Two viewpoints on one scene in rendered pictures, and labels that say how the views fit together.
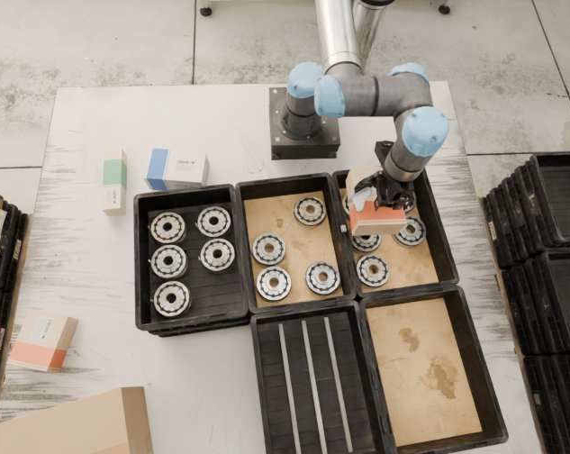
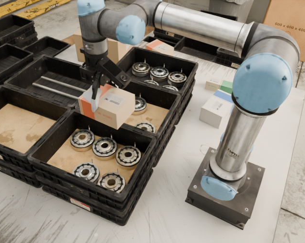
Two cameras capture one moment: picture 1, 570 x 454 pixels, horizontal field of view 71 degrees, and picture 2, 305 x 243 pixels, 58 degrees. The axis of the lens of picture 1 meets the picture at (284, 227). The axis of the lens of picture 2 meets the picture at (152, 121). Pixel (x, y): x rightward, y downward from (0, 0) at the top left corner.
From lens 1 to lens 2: 1.29 m
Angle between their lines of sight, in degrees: 60
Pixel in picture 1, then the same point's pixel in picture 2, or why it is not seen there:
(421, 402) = (5, 124)
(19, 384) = not seen: hidden behind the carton
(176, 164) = (219, 102)
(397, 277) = (67, 153)
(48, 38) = not seen: outside the picture
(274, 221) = (152, 117)
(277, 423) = (60, 78)
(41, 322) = (165, 48)
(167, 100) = (282, 130)
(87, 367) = not seen: hidden behind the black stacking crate
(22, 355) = (156, 42)
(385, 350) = (41, 125)
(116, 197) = (213, 81)
